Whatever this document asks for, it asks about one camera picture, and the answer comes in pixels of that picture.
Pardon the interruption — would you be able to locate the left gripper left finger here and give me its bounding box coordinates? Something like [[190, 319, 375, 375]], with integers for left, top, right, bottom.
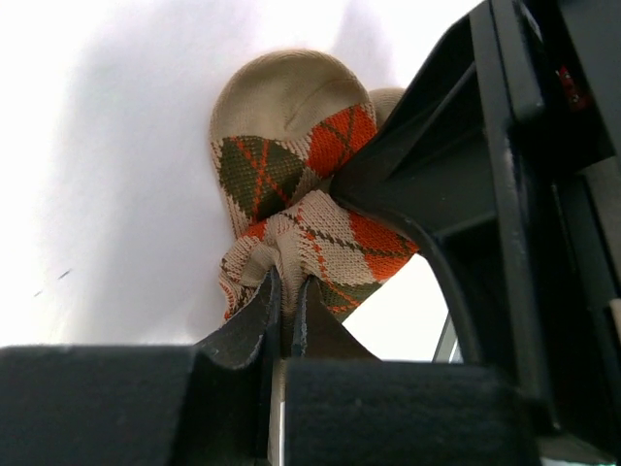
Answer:
[[1, 270, 281, 465]]

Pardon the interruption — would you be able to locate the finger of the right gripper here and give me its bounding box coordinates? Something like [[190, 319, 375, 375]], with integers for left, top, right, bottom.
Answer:
[[332, 28, 553, 422]]

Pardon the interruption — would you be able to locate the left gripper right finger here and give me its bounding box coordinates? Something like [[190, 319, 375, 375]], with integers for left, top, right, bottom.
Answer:
[[283, 279, 539, 465]]

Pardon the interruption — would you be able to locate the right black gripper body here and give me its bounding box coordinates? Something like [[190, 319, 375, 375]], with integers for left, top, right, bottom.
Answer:
[[484, 1, 620, 462]]

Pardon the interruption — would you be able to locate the orange argyle sock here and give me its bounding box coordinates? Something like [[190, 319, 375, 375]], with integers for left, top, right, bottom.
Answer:
[[209, 50, 418, 321]]

